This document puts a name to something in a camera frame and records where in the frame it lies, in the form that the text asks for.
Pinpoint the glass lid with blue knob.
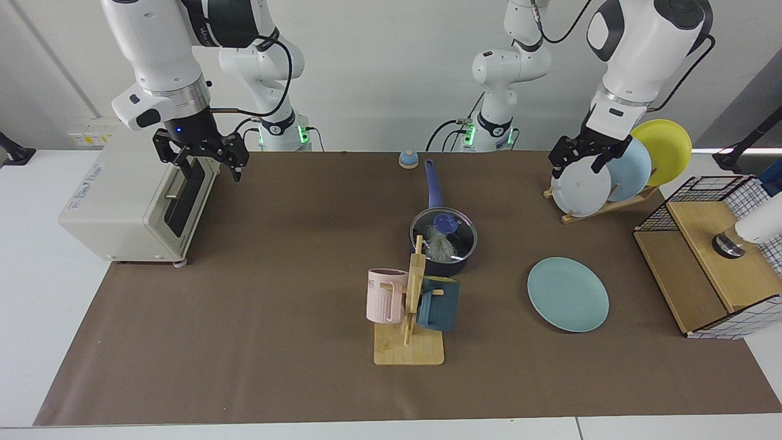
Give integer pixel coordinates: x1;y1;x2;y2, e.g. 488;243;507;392
411;208;478;262

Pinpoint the white vermicelli bundle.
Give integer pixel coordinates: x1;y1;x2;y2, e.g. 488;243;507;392
425;225;459;262

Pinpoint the white plate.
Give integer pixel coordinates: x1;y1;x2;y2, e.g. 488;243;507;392
550;156;613;218

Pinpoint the light blue plate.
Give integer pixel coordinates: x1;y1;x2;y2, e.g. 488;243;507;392
596;137;652;202

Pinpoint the wooden plate rack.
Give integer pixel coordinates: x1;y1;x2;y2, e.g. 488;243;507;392
543;183;659;225

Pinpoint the yellow plate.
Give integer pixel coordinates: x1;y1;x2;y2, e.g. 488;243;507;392
629;119;693;187

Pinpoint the pale green plate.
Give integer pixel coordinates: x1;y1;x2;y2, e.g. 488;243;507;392
527;257;610;333

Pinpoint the pale toaster oven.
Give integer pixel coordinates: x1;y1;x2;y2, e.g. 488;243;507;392
58;125;222;268

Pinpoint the dark blue saucepan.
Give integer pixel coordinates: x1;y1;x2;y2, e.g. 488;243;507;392
409;159;478;277

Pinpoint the brown table cloth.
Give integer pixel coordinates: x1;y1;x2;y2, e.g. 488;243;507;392
34;151;782;427

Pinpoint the black clamp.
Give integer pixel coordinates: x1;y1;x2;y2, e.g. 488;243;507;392
0;131;36;166

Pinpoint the white cylinder with dark base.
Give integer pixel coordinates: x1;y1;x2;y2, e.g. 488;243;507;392
712;192;782;259

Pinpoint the blue object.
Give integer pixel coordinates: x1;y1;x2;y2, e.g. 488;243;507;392
758;160;782;197

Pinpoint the dark teal mug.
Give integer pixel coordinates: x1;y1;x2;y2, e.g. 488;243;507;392
417;277;461;332

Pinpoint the pink ribbed mug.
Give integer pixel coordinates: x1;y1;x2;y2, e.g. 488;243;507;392
366;268;409;325

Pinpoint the wooden cup stand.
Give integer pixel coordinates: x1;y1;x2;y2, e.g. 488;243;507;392
373;235;445;366

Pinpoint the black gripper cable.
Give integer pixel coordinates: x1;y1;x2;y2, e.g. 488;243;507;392
208;24;295;118
648;34;717;114

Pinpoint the wall socket strip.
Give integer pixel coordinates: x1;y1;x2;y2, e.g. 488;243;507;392
66;125;120;147

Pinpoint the wire basket with wooden floor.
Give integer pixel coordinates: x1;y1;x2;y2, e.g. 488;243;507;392
634;175;782;340

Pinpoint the black base cable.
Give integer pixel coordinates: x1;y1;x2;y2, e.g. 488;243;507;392
426;119;472;152

